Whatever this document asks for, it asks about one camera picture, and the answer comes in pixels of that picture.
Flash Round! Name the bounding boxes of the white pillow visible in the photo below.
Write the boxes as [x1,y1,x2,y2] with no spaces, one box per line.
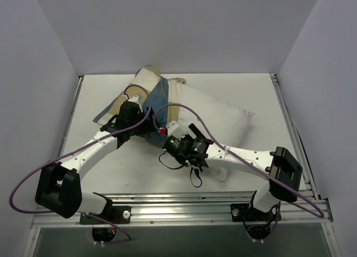
[168,80,255,182]

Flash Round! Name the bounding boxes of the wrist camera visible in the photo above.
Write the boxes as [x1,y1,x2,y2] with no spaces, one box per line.
[123,94,143,112]
[159,120,188,139]

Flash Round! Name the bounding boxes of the left side aluminium rail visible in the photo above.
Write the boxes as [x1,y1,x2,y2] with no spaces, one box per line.
[62,76,84,142]

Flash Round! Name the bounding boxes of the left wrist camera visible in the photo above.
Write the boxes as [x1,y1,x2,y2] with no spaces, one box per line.
[123,94,143,112]

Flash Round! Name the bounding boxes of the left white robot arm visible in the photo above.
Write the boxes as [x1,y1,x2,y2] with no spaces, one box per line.
[35,101,155,223]

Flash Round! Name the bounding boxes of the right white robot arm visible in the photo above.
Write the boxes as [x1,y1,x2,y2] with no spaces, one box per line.
[163,131,302,220]

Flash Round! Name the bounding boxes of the blue beige checked pillowcase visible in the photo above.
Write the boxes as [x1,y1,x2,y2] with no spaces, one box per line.
[93,65,186,148]

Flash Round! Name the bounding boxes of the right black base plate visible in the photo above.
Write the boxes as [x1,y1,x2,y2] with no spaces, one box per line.
[230,203,281,222]

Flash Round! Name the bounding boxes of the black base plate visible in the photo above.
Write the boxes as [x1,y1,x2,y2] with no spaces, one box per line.
[79,205,132,225]
[230,203,281,222]

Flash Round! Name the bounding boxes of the right side aluminium rail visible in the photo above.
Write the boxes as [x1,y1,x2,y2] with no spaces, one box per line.
[270,74,321,200]

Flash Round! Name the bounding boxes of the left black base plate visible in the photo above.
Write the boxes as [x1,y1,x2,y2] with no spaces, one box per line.
[79,205,132,225]

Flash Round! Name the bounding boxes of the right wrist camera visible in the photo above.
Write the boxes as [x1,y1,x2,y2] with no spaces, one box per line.
[159,120,188,139]

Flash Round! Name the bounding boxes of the black thin wire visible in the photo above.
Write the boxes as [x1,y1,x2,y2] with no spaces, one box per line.
[158,152,203,188]

